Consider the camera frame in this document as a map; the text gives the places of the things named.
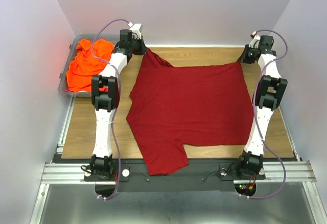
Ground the dark red t shirt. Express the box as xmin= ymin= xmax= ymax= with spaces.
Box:
xmin=126 ymin=51 xmax=253 ymax=176

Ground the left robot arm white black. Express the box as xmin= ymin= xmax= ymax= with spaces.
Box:
xmin=81 ymin=24 xmax=147 ymax=182

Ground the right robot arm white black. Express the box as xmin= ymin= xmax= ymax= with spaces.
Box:
xmin=236 ymin=32 xmax=288 ymax=179

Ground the orange t shirt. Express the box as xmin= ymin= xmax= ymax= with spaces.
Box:
xmin=66 ymin=39 xmax=114 ymax=92

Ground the pink t shirt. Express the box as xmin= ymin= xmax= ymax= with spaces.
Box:
xmin=64 ymin=86 xmax=108 ymax=93

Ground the clear plastic bin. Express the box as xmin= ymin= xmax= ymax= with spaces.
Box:
xmin=58 ymin=34 xmax=123 ymax=98

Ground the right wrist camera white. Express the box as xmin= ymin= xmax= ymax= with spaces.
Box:
xmin=249 ymin=31 xmax=261 ymax=48

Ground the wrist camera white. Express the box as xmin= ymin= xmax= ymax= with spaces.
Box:
xmin=127 ymin=22 xmax=142 ymax=39
xmin=249 ymin=31 xmax=261 ymax=48

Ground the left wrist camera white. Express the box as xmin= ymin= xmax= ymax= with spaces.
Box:
xmin=127 ymin=22 xmax=142 ymax=39

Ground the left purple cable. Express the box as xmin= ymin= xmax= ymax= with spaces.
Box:
xmin=91 ymin=18 xmax=133 ymax=201

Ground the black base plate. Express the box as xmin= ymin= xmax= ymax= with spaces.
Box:
xmin=81 ymin=159 xmax=250 ymax=198

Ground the aluminium frame rail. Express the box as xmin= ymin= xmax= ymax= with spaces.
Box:
xmin=31 ymin=98 xmax=326 ymax=223

